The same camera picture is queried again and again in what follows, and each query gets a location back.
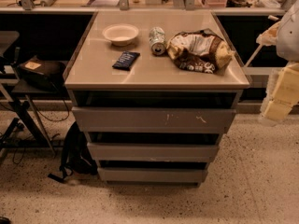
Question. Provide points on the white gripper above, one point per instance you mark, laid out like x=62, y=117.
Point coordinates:
x=289, y=36

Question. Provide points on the grey top drawer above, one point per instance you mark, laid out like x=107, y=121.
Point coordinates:
x=153, y=120

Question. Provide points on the grey drawer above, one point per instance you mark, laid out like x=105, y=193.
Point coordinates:
x=153, y=120
x=150, y=152
x=152, y=175

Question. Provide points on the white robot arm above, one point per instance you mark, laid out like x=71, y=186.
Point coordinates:
x=287, y=45

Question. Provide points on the grey drawer cabinet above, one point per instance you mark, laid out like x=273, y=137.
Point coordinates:
x=152, y=82

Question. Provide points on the grey middle drawer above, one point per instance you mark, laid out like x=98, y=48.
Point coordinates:
x=150, y=152

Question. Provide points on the grey bottom drawer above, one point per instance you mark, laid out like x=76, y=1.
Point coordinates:
x=152, y=175

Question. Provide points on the crumpled brown chip bag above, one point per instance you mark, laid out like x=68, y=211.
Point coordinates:
x=201, y=51

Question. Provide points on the crushed soda can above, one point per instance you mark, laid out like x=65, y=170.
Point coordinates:
x=157, y=41

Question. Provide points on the dark blue snack packet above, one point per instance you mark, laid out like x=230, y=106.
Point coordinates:
x=126, y=60

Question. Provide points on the white paper bowl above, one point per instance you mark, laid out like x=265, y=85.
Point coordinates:
x=120, y=34

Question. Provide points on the black backpack on floor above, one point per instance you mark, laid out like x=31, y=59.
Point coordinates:
x=75, y=157

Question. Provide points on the black bag on stand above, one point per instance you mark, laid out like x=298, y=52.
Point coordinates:
x=44, y=75

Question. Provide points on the black metal stand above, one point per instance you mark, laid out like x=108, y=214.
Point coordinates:
x=7, y=39

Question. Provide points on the white-handled stick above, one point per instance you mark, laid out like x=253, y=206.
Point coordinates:
x=255, y=52

